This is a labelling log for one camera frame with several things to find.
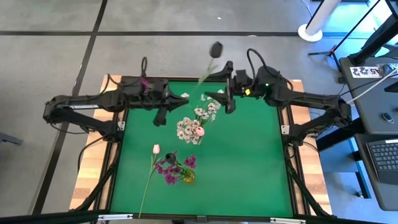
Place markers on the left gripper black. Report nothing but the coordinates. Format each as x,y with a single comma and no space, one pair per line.
161,96

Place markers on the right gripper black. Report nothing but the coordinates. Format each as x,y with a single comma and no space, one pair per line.
242,84

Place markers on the long white flower spray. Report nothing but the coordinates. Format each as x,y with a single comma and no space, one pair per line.
212,107

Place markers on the compact white flower spray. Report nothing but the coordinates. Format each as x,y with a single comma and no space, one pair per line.
186,130

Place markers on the dark purple flower spray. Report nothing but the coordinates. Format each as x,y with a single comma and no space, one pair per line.
145,84

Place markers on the black tulip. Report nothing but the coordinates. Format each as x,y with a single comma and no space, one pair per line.
216,49
170,158

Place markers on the pink tulip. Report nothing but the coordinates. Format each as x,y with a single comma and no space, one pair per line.
156,149
200,131

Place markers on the magenta flower spray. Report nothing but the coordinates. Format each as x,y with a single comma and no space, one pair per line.
170,179

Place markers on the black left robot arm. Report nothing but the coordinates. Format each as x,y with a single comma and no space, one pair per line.
93,101

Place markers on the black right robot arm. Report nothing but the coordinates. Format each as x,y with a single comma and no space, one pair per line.
311,101

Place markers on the yellow embossed glass vase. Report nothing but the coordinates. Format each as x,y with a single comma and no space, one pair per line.
189,179

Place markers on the green table mat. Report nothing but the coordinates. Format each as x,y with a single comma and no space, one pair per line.
242,174

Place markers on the white pole with round base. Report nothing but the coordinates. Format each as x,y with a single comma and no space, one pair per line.
309,33

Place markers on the thin black tripod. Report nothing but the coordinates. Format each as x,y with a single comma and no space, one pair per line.
331,52

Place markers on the white paper label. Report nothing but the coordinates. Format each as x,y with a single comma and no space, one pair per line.
363,72

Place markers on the black desk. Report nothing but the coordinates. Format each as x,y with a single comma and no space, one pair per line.
367,102

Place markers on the black stand with round base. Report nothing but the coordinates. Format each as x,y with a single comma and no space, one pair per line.
373,43

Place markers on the black key fob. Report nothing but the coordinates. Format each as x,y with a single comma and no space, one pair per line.
387,117

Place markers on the grey chair leg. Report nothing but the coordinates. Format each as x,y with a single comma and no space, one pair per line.
9,138

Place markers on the black keyboard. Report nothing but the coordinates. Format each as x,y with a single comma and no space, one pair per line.
385,155

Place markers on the dark grey desk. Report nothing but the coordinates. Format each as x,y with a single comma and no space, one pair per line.
388,196

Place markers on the white arm base bracket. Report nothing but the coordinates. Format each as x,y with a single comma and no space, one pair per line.
121,125
285,129

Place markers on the silver frame bracket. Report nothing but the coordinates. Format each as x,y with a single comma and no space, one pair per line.
287,220
115,216

